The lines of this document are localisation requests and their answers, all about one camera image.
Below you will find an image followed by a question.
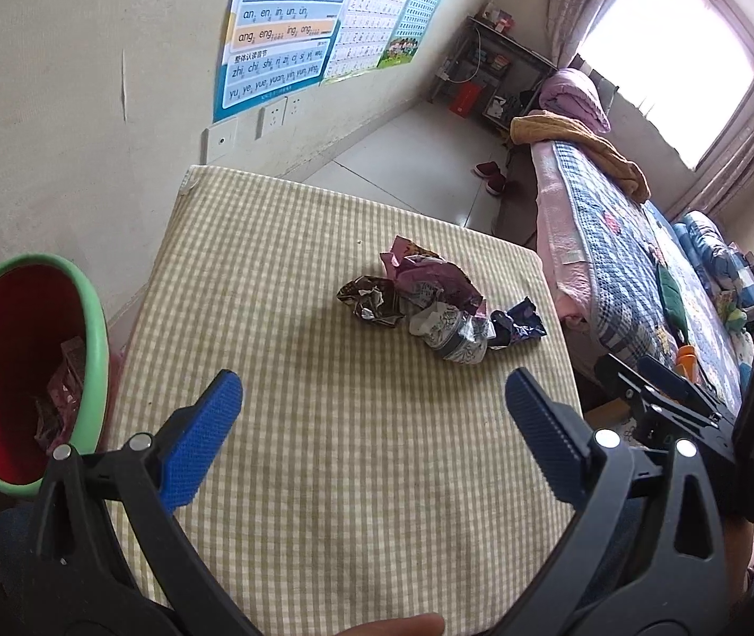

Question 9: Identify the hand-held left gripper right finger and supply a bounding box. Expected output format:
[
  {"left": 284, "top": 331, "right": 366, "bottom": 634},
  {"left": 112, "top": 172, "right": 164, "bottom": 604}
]
[{"left": 483, "top": 366, "right": 732, "bottom": 636}]

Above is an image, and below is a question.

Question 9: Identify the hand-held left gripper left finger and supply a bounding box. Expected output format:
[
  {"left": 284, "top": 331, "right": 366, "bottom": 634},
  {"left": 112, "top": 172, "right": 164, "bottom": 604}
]
[{"left": 15, "top": 369, "right": 265, "bottom": 636}]

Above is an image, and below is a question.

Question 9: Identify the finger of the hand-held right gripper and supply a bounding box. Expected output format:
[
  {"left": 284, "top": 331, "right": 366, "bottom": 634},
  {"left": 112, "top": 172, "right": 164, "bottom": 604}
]
[
  {"left": 638, "top": 355, "right": 734, "bottom": 422},
  {"left": 594, "top": 352, "right": 724, "bottom": 429}
]

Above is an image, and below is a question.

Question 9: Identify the pink foil wrapper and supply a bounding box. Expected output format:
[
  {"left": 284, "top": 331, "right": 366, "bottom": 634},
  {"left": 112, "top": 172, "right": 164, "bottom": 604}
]
[{"left": 33, "top": 337, "right": 88, "bottom": 458}]

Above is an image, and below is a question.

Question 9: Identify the red bin with green rim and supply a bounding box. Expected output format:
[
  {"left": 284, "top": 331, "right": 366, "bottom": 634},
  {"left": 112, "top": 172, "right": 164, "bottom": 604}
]
[{"left": 0, "top": 253, "right": 111, "bottom": 498}]

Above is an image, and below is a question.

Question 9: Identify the person's left hand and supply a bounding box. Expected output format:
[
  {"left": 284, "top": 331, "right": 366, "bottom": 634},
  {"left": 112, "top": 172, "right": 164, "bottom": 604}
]
[{"left": 330, "top": 612, "right": 448, "bottom": 636}]

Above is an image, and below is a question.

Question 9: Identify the green cloth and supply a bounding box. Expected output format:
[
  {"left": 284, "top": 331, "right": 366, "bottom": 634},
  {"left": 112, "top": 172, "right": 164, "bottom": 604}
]
[{"left": 656, "top": 265, "right": 691, "bottom": 340}]

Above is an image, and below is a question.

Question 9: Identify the blue crumpled wrapper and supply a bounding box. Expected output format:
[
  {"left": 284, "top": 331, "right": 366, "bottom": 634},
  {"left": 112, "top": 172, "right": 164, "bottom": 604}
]
[{"left": 487, "top": 297, "right": 548, "bottom": 349}]

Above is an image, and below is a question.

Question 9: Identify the beige checked tablecloth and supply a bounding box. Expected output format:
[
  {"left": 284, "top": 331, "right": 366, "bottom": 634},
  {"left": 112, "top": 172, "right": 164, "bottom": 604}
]
[{"left": 105, "top": 165, "right": 583, "bottom": 636}]

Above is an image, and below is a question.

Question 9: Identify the bed with patchwork quilt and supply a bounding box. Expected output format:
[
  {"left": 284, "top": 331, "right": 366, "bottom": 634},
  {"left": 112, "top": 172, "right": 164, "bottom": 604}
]
[{"left": 553, "top": 139, "right": 754, "bottom": 407}]

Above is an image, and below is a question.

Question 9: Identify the white black printed wrapper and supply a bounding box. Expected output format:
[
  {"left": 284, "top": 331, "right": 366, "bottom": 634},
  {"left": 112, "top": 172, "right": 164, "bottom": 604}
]
[{"left": 409, "top": 301, "right": 492, "bottom": 365}]

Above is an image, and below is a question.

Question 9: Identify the blue striped pillow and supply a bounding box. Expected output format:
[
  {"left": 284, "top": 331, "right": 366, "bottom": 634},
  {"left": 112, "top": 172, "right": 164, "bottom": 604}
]
[{"left": 674, "top": 210, "right": 754, "bottom": 294}]

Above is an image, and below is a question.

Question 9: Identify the pink bed sheet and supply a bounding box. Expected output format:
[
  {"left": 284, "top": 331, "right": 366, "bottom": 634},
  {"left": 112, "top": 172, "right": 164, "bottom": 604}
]
[{"left": 528, "top": 142, "right": 608, "bottom": 327}]

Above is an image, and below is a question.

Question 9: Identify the purple crumpled wrapper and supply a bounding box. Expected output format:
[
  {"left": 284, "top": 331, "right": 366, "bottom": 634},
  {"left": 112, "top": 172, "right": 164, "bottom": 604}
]
[{"left": 380, "top": 235, "right": 488, "bottom": 320}]

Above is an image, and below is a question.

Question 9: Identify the dark brown crumpled wrapper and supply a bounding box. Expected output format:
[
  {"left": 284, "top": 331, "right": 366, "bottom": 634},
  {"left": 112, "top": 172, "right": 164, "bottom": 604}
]
[{"left": 338, "top": 275, "right": 406, "bottom": 330}]

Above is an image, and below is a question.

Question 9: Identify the mustard knitted blanket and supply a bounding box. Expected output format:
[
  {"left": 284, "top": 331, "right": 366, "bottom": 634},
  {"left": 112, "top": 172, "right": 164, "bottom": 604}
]
[{"left": 511, "top": 112, "right": 651, "bottom": 204}]

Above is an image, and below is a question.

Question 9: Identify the pink folded duvet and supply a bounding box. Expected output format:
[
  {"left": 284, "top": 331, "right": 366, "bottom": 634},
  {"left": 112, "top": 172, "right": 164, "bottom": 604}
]
[{"left": 541, "top": 68, "right": 612, "bottom": 134}]

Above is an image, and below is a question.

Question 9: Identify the red box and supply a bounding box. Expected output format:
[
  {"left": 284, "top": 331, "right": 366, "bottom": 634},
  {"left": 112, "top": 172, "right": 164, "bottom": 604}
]
[{"left": 450, "top": 83, "right": 485, "bottom": 118}]

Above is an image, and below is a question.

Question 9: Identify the window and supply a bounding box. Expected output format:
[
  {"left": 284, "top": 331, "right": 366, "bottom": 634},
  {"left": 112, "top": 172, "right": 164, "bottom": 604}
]
[{"left": 576, "top": 0, "right": 754, "bottom": 170}]

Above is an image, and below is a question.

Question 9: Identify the dark metal shelf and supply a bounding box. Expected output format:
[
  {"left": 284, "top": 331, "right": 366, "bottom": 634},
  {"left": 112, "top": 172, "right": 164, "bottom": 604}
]
[{"left": 430, "top": 8, "right": 558, "bottom": 131}]

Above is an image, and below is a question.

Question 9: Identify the white wall plate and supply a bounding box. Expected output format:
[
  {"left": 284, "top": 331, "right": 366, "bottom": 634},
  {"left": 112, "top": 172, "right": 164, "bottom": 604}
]
[{"left": 203, "top": 118, "right": 239, "bottom": 164}]

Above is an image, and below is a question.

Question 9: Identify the blue letter wall poster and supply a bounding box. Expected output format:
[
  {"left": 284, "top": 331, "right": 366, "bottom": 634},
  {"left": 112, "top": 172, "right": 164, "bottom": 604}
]
[{"left": 213, "top": 0, "right": 373, "bottom": 124}]

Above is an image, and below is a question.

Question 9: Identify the green blue wall poster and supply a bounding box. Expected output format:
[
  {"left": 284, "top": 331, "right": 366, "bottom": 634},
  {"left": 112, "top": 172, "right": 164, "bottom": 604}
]
[{"left": 377, "top": 0, "right": 461, "bottom": 71}]

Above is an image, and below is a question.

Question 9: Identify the white chart wall poster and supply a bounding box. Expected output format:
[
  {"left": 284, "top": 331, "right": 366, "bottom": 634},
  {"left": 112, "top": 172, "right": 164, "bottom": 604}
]
[{"left": 320, "top": 0, "right": 434, "bottom": 86}]

